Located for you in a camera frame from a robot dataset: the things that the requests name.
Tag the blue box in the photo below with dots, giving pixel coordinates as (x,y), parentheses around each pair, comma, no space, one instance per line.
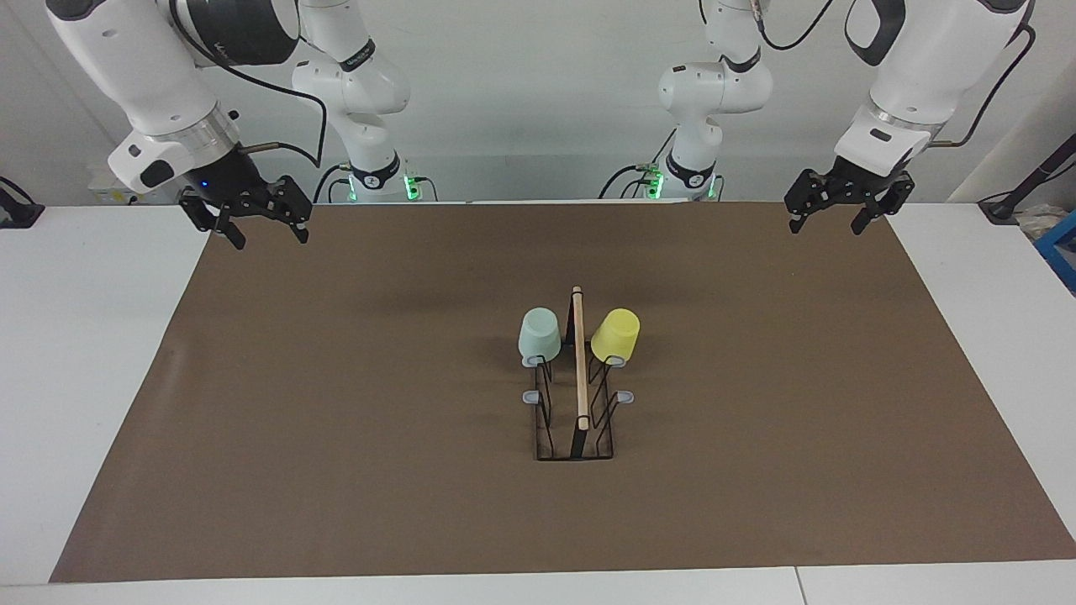
(1061,252)

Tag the black stand with base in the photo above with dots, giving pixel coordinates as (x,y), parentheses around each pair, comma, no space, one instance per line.
(1004,208)

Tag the pale green plastic cup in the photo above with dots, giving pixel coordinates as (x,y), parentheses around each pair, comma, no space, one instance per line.
(540,336)

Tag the white wall socket box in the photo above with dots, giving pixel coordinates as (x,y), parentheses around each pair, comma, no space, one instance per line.
(99,195)

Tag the yellow plastic cup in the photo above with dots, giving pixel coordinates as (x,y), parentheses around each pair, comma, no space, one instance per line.
(615,336)

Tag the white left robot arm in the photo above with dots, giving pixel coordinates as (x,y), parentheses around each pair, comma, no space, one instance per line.
(925,67)

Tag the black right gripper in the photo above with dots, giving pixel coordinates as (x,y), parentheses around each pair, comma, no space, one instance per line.
(235,185)

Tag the brown table mat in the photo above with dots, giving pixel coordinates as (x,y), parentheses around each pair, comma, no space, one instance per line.
(420,487)

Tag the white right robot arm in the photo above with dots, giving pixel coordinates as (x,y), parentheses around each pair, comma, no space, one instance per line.
(134,67)

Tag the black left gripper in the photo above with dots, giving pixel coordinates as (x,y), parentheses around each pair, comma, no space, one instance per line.
(853,186)

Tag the crumpled clear plastic bag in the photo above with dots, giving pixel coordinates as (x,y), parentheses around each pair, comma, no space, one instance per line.
(1038,223)

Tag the black table clamp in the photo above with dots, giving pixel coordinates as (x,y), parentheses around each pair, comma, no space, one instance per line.
(17,214)

